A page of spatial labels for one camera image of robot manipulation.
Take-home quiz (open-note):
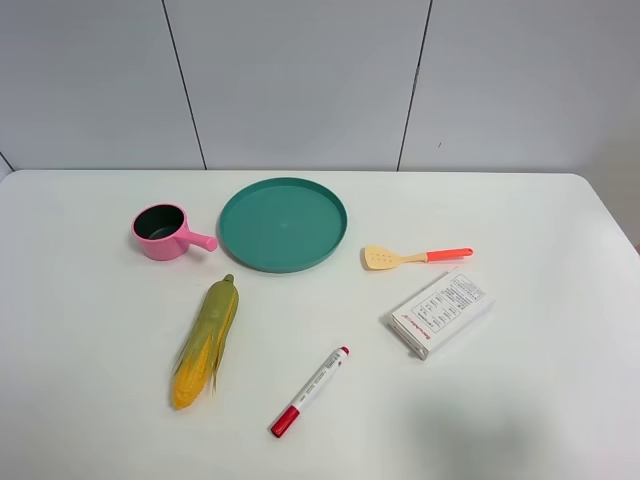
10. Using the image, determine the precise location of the pink toy saucepan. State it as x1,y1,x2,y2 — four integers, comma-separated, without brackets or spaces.
131,203,218,261

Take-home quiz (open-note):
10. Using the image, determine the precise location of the teal round plate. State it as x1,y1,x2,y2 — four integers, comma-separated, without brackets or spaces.
217,177,348,274

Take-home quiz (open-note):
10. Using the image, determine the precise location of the red whiteboard marker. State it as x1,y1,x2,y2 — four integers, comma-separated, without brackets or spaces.
270,346,350,438

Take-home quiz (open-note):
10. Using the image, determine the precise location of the white cardboard box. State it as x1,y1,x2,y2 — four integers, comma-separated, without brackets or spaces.
388,267,495,361

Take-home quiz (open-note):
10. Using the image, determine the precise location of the toy corn cob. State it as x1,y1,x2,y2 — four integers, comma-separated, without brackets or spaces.
170,274,239,410

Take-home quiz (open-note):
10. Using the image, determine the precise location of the toy spatula orange handle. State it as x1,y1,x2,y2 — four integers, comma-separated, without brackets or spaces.
364,245,474,271

